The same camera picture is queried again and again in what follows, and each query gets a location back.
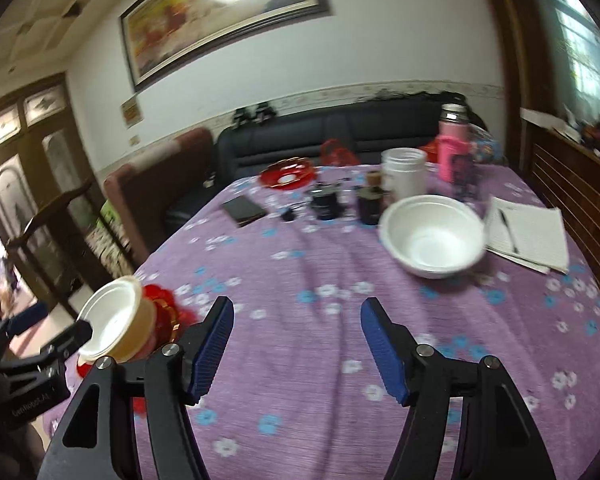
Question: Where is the cream plastic bowl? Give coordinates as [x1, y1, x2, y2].
[78, 283, 157, 363]

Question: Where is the red glass plate with label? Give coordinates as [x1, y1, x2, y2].
[76, 283, 199, 413]

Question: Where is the white foam bowl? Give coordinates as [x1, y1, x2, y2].
[78, 275, 142, 361]
[378, 195, 486, 280]

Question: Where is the dark wooden chair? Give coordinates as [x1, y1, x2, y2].
[6, 178, 137, 320]

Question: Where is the purple floral tablecloth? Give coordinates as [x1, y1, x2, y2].
[40, 161, 600, 480]

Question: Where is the wooden glass door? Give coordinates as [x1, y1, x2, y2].
[0, 74, 104, 307]

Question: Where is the brown armchair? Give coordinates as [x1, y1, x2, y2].
[104, 127, 215, 264]

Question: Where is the black smartphone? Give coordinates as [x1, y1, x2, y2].
[222, 196, 268, 228]

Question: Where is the black pen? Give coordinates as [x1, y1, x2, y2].
[498, 209, 519, 255]

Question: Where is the white notebook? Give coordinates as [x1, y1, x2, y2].
[484, 196, 569, 274]

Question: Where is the black power adapter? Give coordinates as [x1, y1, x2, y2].
[280, 207, 296, 222]

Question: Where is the white plastic jar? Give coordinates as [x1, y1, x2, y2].
[380, 148, 427, 203]

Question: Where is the small red plate far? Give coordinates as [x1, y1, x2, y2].
[259, 157, 316, 191]

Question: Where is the pink water bottle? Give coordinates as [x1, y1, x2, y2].
[437, 103, 472, 183]

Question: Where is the red plastic bag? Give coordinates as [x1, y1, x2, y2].
[321, 139, 360, 167]

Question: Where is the small framed certificate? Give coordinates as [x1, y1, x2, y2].
[121, 96, 143, 128]

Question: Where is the black leather sofa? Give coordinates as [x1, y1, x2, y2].
[162, 91, 468, 236]

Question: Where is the black gripper on sofa right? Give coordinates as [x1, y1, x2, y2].
[254, 102, 277, 125]

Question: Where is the framed horse painting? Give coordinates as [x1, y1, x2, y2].
[120, 0, 329, 91]

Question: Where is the black device with cable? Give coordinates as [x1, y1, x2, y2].
[308, 182, 344, 221]

